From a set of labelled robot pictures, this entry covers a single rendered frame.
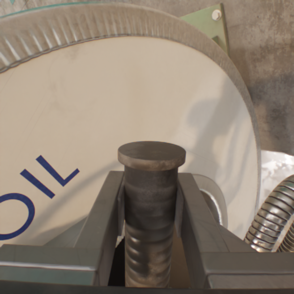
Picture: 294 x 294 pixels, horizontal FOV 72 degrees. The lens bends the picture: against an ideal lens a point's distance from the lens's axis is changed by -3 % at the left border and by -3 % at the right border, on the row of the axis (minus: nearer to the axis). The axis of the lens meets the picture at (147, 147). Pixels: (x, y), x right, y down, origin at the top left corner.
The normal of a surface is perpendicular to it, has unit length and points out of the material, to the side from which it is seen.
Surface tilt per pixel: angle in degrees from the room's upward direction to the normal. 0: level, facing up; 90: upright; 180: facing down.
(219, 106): 90
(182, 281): 70
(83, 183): 90
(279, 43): 0
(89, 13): 90
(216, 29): 0
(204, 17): 0
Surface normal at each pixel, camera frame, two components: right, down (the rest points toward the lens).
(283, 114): -0.65, 0.57
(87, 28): 0.76, 0.11
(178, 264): -0.60, -0.44
